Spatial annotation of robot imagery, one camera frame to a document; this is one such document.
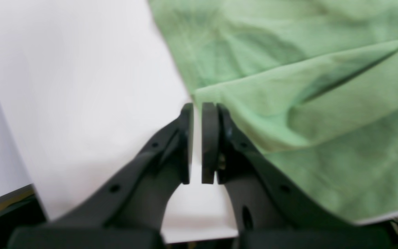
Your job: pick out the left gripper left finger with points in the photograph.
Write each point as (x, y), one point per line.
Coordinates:
(128, 210)

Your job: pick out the green t-shirt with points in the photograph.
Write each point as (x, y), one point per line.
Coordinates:
(312, 83)

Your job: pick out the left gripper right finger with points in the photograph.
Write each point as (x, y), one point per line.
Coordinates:
(271, 211)

